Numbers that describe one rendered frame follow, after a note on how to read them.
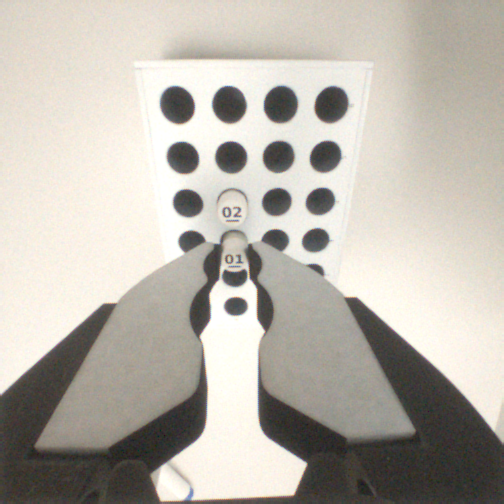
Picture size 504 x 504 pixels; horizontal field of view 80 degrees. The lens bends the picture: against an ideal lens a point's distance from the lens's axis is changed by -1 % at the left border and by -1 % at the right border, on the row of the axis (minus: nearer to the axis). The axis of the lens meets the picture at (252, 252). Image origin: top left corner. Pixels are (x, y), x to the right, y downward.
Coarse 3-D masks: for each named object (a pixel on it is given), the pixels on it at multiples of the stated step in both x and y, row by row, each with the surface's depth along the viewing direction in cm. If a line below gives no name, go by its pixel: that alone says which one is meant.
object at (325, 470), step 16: (128, 464) 5; (144, 464) 5; (320, 464) 5; (336, 464) 5; (112, 480) 5; (128, 480) 5; (144, 480) 5; (304, 480) 5; (320, 480) 5; (336, 480) 5; (112, 496) 4; (128, 496) 4; (144, 496) 4; (272, 496) 4; (288, 496) 4; (304, 496) 4; (320, 496) 4; (336, 496) 4; (352, 496) 4; (368, 496) 4
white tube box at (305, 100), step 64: (192, 64) 10; (256, 64) 10; (320, 64) 11; (192, 128) 11; (256, 128) 12; (320, 128) 12; (192, 192) 16; (256, 192) 13; (320, 192) 15; (320, 256) 15; (256, 320) 16
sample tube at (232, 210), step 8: (224, 192) 13; (232, 192) 12; (240, 192) 13; (224, 200) 12; (232, 200) 12; (240, 200) 12; (224, 208) 12; (232, 208) 12; (240, 208) 12; (224, 216) 12; (232, 216) 12; (240, 216) 12; (232, 224) 12; (240, 224) 12
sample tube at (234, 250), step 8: (232, 232) 14; (240, 232) 14; (224, 240) 13; (232, 240) 13; (240, 240) 13; (224, 248) 13; (232, 248) 12; (240, 248) 12; (224, 256) 13; (232, 256) 13; (240, 256) 13; (224, 264) 13; (232, 264) 13; (240, 264) 13
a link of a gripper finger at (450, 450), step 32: (384, 352) 7; (416, 352) 7; (416, 384) 6; (448, 384) 6; (416, 416) 6; (448, 416) 6; (480, 416) 6; (352, 448) 5; (384, 448) 5; (416, 448) 5; (448, 448) 5; (480, 448) 5; (352, 480) 5; (384, 480) 5; (416, 480) 5; (448, 480) 5; (480, 480) 5
